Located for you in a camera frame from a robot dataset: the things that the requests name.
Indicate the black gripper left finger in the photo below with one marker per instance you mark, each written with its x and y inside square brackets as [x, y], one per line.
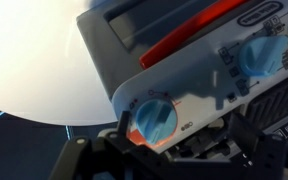
[90, 156]

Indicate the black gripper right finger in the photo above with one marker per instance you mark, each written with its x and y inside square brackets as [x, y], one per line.
[260, 150]

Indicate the blue knob with red marker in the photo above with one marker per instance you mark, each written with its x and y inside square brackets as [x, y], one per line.
[155, 121]

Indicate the large blue oven knob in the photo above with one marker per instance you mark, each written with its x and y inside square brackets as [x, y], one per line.
[262, 55]

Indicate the grey toy oven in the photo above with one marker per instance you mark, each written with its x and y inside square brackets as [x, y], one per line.
[197, 76]

